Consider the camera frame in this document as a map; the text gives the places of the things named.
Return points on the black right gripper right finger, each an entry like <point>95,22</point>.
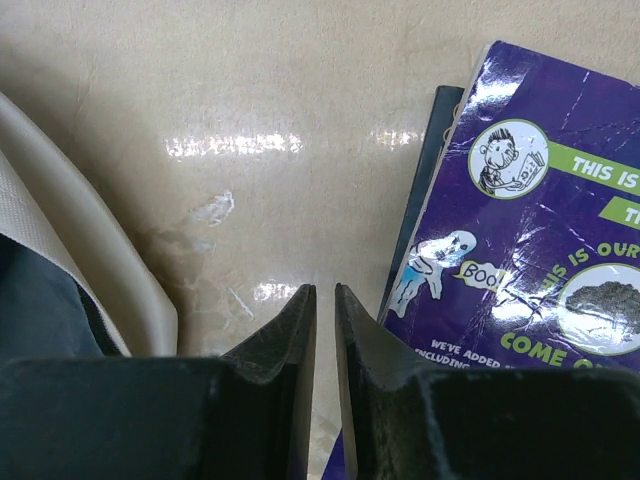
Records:
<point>404,417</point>

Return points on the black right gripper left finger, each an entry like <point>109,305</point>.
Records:
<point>243,415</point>

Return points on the purple paperback book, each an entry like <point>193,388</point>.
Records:
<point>526,251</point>

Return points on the beige canvas backpack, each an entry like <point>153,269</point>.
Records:
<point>72,283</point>

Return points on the dark blue bottom book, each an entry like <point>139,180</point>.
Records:
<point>446,99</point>

